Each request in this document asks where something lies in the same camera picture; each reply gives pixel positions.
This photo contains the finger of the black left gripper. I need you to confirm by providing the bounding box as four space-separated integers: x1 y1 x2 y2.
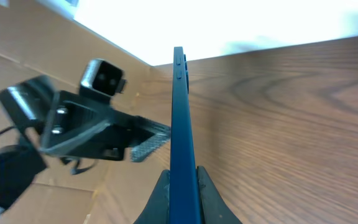
40 108 171 162

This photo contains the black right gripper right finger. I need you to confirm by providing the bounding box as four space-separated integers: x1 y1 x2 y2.
197 166 242 224

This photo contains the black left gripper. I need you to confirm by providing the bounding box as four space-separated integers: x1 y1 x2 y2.
0 75 114 154

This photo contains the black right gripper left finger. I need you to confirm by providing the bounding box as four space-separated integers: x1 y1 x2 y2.
134 169 170 224

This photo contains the blue Galaxy smartphone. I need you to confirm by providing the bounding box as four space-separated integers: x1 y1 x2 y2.
169 47 201 224

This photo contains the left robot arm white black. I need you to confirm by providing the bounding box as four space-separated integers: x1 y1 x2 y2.
0 74 171 215

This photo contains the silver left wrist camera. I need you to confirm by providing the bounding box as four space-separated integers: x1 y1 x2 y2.
80 58 127 97

